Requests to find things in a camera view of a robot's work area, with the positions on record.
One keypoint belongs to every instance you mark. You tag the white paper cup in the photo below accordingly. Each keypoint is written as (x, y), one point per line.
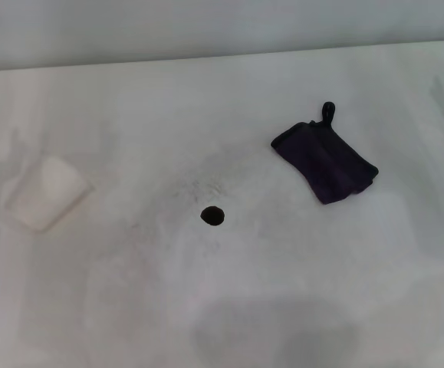
(49, 191)

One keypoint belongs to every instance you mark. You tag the black water stain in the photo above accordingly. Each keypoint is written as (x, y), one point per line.
(212, 215)

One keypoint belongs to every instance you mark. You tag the purple rag with black loop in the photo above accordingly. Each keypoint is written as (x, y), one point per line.
(325, 161)

